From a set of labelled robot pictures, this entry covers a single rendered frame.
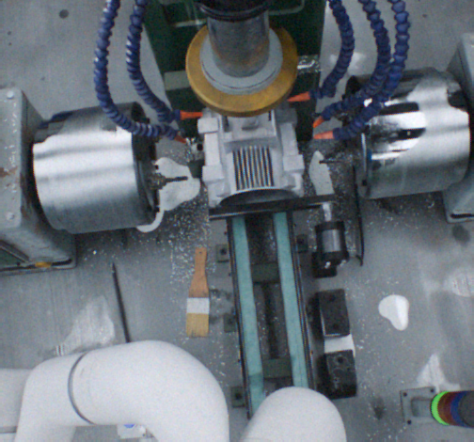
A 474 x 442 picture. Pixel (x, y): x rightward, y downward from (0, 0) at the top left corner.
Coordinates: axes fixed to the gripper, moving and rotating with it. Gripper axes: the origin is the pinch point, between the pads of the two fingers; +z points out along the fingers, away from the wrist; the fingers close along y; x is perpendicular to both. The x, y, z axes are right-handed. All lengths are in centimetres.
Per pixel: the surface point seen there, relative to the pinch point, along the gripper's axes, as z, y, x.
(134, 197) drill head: 0.7, 34.7, -6.8
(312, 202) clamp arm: 25, 32, -32
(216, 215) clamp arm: 15.4, 31.9, -15.0
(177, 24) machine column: 1, 67, -19
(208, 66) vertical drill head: -12, 47, -33
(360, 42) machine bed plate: 55, 79, -38
